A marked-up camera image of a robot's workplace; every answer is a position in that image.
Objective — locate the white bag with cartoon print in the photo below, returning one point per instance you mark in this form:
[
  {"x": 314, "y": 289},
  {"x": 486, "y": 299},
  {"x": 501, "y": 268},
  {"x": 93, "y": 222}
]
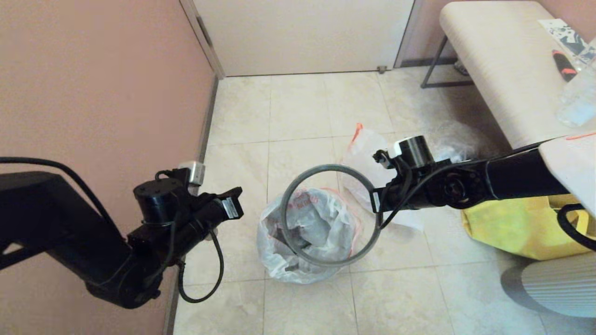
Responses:
[{"x": 326, "y": 218}]

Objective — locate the printed black white label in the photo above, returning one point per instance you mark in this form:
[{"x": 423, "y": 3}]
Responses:
[{"x": 561, "y": 32}]

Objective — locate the black round trash bin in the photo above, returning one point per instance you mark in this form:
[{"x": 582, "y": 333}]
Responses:
[{"x": 284, "y": 232}]

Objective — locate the grey ribbed robot base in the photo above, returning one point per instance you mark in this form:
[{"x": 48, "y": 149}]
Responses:
[{"x": 558, "y": 284}]

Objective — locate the white door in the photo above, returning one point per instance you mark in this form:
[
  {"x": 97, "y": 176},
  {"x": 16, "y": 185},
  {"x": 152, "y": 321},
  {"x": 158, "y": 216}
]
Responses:
[{"x": 302, "y": 37}]

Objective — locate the yellow shopping bag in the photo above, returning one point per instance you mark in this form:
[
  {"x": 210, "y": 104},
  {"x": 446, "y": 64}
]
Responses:
[{"x": 512, "y": 228}]

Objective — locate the translucent white red-trimmed bag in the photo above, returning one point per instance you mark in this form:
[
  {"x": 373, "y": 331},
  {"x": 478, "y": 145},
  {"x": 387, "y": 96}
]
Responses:
[{"x": 363, "y": 144}]

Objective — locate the clear bag with dark contents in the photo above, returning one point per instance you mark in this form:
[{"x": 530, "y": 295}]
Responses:
[{"x": 456, "y": 139}]

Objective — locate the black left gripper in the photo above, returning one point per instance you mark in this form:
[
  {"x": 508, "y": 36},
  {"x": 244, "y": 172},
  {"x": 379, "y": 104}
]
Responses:
[{"x": 226, "y": 204}]

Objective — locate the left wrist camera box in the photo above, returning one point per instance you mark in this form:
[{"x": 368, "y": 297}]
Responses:
[{"x": 195, "y": 171}]

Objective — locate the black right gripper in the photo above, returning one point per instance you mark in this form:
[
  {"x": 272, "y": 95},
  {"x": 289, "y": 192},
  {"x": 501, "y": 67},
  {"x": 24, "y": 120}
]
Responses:
[{"x": 384, "y": 200}]

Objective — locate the beige table with metal legs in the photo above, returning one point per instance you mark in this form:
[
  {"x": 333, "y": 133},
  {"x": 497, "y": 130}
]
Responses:
[{"x": 503, "y": 60}]

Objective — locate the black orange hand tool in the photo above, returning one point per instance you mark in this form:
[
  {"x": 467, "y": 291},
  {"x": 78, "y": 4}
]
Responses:
[{"x": 565, "y": 65}]

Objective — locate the clear water bottle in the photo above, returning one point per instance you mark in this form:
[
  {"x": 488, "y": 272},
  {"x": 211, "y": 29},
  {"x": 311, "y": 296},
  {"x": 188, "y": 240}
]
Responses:
[{"x": 577, "y": 100}]

